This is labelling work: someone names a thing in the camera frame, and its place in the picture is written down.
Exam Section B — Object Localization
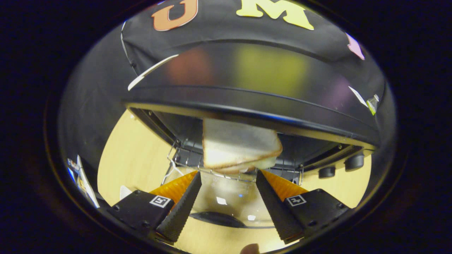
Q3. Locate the clear bottle green label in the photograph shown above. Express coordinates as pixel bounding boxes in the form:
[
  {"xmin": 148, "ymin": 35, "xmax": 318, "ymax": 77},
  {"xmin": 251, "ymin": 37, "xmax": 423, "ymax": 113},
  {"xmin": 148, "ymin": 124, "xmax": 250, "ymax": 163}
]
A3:
[{"xmin": 366, "ymin": 94, "xmax": 380, "ymax": 116}]

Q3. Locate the black toaster oven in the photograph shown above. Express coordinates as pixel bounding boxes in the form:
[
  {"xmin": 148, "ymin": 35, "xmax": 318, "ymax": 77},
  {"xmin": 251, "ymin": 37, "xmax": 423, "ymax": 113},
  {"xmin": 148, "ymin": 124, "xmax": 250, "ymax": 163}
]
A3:
[{"xmin": 122, "ymin": 39, "xmax": 385, "ymax": 230}]

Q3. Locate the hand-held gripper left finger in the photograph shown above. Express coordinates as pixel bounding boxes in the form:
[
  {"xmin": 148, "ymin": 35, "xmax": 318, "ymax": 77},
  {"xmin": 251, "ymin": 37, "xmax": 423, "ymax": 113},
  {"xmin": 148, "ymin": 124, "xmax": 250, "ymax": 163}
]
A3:
[{"xmin": 106, "ymin": 171, "xmax": 202, "ymax": 242}]

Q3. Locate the toast sandwich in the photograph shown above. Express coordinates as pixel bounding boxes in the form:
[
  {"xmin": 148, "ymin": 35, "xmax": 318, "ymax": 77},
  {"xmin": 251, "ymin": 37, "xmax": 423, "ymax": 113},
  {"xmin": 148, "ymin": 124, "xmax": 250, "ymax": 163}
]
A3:
[{"xmin": 202, "ymin": 118, "xmax": 283, "ymax": 174}]

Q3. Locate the white pop-up toaster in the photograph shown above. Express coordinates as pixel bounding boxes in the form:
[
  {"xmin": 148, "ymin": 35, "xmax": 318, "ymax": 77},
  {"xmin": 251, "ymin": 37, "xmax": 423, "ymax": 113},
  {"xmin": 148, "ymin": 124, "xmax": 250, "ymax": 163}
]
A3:
[{"xmin": 128, "ymin": 54, "xmax": 179, "ymax": 91}]

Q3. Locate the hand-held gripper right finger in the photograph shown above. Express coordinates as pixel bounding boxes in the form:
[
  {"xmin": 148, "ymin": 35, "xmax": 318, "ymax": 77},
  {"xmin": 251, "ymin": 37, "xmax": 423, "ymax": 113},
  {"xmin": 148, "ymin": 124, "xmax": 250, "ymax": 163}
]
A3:
[{"xmin": 256, "ymin": 169, "xmax": 350, "ymax": 244}]

